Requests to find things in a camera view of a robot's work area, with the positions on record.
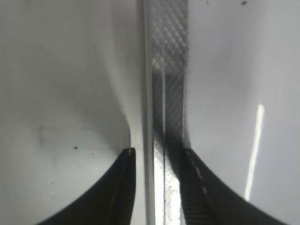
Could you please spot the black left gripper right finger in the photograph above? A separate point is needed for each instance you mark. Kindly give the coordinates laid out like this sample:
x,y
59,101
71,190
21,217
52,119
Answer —
x,y
206,200

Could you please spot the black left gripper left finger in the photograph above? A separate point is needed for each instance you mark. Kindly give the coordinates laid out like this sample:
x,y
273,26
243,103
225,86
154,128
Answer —
x,y
109,201

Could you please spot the white magnetic whiteboard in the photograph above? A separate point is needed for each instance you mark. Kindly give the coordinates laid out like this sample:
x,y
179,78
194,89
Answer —
x,y
80,80

